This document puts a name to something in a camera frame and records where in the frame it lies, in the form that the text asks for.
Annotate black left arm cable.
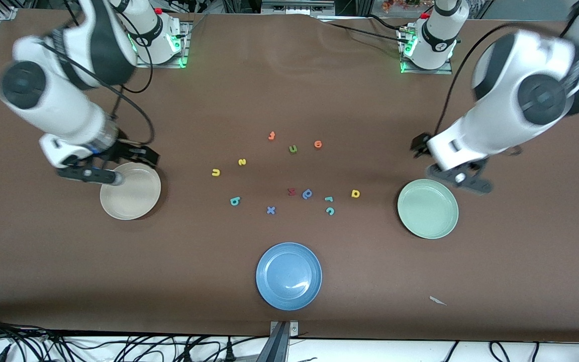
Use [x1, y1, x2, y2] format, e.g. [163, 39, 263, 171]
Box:
[435, 23, 516, 136]

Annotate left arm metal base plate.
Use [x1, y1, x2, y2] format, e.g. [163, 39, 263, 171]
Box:
[400, 28, 453, 75]

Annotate orange artificial flowers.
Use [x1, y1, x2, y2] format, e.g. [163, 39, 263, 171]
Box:
[382, 0, 421, 12]

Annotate brown table cover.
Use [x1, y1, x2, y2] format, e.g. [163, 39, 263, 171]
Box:
[0, 9, 579, 343]

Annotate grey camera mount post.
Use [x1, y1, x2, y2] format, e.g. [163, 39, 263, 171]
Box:
[255, 321, 299, 362]

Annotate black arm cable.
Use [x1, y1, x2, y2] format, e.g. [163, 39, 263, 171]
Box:
[435, 23, 516, 136]
[38, 0, 155, 149]

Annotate light green plate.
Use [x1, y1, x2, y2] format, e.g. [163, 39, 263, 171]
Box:
[397, 179, 459, 239]

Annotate beige brown plate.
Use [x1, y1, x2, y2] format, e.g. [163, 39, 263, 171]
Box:
[100, 162, 162, 221]

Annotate blue plate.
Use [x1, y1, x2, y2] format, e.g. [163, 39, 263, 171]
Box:
[256, 242, 323, 311]

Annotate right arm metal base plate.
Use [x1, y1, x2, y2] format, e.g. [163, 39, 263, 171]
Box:
[135, 21, 190, 69]

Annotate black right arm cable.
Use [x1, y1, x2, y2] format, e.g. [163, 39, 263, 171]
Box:
[38, 0, 155, 149]

